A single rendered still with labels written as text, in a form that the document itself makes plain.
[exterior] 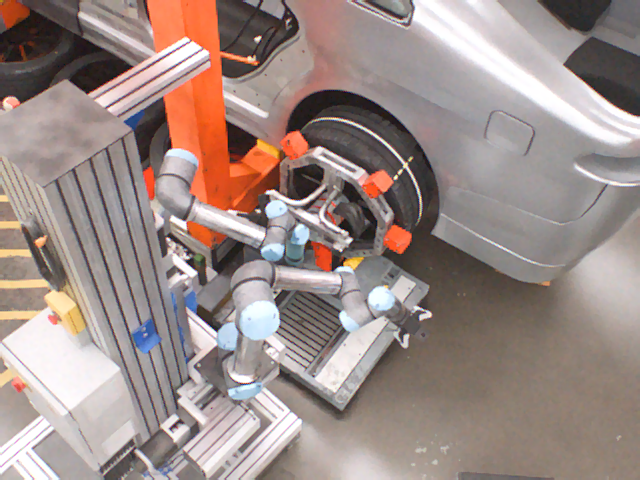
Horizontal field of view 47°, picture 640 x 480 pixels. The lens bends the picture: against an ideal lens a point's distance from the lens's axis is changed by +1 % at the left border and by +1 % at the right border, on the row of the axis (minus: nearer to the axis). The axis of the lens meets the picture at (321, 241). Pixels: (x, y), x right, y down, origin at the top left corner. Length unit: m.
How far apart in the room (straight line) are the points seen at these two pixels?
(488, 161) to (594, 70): 1.32
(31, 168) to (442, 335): 2.55
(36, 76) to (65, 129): 2.69
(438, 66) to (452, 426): 1.75
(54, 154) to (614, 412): 2.95
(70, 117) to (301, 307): 2.17
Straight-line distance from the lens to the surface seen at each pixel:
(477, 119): 2.67
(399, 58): 2.70
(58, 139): 1.77
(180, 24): 2.49
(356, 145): 2.90
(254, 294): 2.11
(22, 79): 4.48
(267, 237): 2.48
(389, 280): 3.73
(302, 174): 3.24
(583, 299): 4.16
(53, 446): 3.39
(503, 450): 3.61
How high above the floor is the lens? 3.24
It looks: 53 degrees down
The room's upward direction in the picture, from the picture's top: 5 degrees clockwise
